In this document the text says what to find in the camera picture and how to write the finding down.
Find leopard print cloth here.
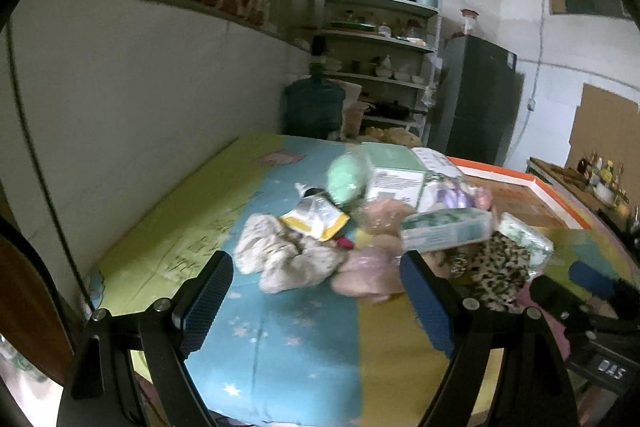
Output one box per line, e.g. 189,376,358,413
445,232,530,313

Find green-white tissue pack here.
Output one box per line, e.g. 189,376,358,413
399,208,494,253

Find beige plush bear toy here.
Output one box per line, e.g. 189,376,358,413
232,213,347,295

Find mint green sponge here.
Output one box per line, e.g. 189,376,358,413
326,152,369,207

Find kitchen counter with wooden top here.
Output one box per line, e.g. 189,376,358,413
526,157,639,260

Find orange-rimmed cardboard box tray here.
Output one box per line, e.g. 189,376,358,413
450,157,593,230

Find condiment bottles group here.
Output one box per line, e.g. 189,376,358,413
577,152,629,208

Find colourful cartoon play mat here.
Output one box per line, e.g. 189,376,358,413
88,133,639,426

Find mint green carton box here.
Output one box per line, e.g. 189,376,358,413
359,142,426,208

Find floral gift box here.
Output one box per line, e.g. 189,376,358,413
411,147,464,179

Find yellow white snack pouch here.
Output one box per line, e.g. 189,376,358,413
280,183,349,242

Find straw woven hat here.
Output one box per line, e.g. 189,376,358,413
364,127,422,148

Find dark grey refrigerator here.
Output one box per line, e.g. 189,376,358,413
427,36,523,166

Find dark green water jug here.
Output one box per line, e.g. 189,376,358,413
282,35,346,141

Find metal kitchen shelf rack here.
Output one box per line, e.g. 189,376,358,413
318,0,442,141

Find glass jar on refrigerator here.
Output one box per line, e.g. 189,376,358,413
461,9,480,36

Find cardboard sheets on wall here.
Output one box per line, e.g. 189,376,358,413
565,84,640,195

